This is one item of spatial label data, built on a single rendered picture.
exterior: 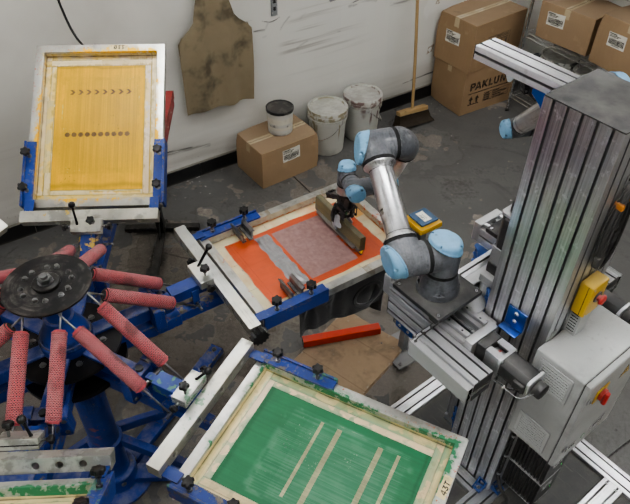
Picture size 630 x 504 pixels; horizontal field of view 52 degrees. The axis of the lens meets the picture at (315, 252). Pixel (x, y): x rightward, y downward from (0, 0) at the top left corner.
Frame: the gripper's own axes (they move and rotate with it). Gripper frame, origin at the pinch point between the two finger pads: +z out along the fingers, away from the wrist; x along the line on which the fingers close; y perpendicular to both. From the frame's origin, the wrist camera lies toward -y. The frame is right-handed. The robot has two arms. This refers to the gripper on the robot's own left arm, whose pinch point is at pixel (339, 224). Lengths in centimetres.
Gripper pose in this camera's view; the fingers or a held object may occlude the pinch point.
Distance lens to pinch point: 294.4
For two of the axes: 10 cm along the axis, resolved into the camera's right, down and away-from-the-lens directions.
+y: 5.5, 5.9, -5.8
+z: -0.3, 7.2, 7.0
